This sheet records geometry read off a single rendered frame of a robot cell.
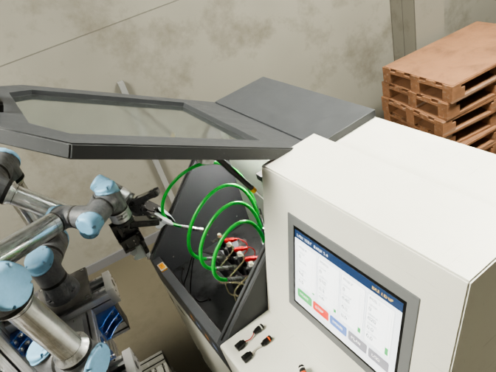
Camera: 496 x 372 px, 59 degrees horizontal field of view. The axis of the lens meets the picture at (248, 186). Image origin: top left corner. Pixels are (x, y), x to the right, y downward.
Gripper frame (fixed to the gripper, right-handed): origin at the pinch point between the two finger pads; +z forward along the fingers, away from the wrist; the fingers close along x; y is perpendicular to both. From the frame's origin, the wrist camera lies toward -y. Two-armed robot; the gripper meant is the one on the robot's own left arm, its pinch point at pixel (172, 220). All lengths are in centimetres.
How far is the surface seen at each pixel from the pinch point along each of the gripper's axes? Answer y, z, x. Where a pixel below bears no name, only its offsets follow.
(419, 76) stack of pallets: -106, 104, -175
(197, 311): 17.8, 26.6, 20.8
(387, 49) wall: -111, 94, -258
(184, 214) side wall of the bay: 7.2, 4.6, -23.1
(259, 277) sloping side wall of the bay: -15.9, 35.0, 31.1
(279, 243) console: -35, 31, 38
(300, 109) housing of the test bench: -66, 19, -9
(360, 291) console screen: -49, 46, 67
